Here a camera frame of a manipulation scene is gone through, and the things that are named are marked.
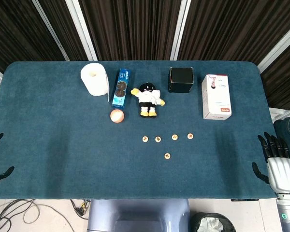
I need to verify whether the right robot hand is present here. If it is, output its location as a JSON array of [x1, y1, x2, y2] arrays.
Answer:
[[252, 131, 290, 193]]

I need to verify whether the teal table cloth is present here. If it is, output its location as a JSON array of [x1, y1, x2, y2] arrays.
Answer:
[[0, 60, 290, 200]]

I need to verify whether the crumpled white paper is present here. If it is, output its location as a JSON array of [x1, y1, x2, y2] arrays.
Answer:
[[197, 217, 225, 232]]

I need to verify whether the white product carton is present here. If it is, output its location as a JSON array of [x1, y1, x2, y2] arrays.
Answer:
[[201, 73, 232, 120]]

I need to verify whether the black trash bin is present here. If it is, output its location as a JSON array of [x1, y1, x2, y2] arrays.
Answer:
[[190, 212, 236, 232]]

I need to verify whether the white toilet paper roll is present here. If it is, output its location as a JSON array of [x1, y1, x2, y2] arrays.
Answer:
[[80, 62, 110, 103]]

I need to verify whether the orange wooden ball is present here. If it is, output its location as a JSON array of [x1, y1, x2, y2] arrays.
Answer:
[[110, 109, 125, 124]]

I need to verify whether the black open cardboard box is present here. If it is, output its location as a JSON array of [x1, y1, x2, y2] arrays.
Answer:
[[168, 67, 194, 93]]

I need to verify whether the blue Oreo cookie box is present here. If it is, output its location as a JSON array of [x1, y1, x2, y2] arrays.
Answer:
[[111, 68, 132, 109]]

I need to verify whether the blue robot torso base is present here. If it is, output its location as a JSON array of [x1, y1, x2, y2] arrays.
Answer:
[[87, 198, 191, 232]]

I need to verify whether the black white penguin plush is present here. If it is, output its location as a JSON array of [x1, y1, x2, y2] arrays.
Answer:
[[130, 82, 166, 118]]

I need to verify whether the black floor cable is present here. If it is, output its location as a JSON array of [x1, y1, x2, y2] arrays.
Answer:
[[0, 199, 36, 232]]

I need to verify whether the grey floor cable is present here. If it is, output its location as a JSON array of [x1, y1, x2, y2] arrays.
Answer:
[[0, 199, 75, 232]]

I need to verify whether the black power plug cable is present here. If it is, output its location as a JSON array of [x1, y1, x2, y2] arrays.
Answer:
[[71, 199, 90, 220]]

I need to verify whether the white partition post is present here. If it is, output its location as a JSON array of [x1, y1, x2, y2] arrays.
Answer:
[[65, 0, 99, 61], [31, 0, 71, 61], [257, 21, 290, 73], [170, 0, 191, 61]]

